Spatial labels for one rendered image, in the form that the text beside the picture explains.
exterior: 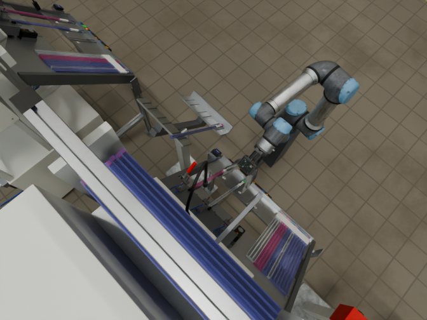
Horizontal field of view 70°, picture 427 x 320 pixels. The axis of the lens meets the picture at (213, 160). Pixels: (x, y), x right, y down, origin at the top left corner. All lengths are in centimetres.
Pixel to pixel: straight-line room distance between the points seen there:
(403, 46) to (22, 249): 353
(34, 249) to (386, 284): 240
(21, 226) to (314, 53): 292
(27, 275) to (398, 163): 275
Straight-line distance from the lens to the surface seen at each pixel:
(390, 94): 328
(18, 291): 71
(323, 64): 157
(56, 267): 68
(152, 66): 298
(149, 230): 46
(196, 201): 120
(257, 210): 156
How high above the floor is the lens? 234
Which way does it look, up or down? 70 degrees down
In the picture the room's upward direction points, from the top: 6 degrees clockwise
